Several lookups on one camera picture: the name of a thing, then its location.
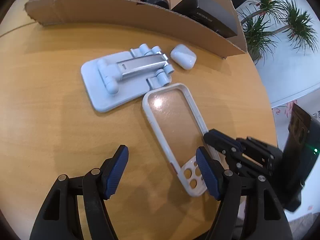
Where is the black camera box green light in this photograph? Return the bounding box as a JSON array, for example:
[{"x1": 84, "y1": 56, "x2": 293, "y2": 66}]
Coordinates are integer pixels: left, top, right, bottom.
[{"x1": 282, "y1": 113, "x2": 319, "y2": 186}]

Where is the spiky green potted plant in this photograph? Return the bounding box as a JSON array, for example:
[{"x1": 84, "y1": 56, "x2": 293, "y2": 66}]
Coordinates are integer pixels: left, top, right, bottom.
[{"x1": 238, "y1": 0, "x2": 319, "y2": 63}]

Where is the black round ball object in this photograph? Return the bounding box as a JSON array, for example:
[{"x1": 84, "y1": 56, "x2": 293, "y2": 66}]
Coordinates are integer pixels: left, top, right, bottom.
[{"x1": 141, "y1": 0, "x2": 170, "y2": 9}]

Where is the white earbuds charging case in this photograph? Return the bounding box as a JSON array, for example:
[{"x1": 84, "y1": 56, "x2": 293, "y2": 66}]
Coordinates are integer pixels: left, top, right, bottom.
[{"x1": 170, "y1": 44, "x2": 197, "y2": 70}]

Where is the white foldable phone stand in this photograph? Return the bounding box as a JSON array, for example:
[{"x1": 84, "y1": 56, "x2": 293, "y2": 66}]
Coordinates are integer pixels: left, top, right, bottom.
[{"x1": 80, "y1": 43, "x2": 174, "y2": 113}]

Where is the shallow brown cardboard box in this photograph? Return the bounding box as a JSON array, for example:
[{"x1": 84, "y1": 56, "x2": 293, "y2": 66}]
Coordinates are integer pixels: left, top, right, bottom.
[{"x1": 24, "y1": 0, "x2": 247, "y2": 57}]

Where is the clear white phone case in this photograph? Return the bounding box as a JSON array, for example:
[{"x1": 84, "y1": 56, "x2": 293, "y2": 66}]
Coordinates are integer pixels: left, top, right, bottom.
[{"x1": 142, "y1": 83, "x2": 220, "y2": 197}]

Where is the toilet sign curtain banner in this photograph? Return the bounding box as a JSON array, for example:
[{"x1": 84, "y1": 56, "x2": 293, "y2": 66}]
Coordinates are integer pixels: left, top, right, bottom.
[{"x1": 272, "y1": 98, "x2": 319, "y2": 128}]

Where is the black product box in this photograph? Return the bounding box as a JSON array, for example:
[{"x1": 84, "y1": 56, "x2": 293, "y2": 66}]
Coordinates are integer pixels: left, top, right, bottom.
[{"x1": 172, "y1": 0, "x2": 238, "y2": 38}]

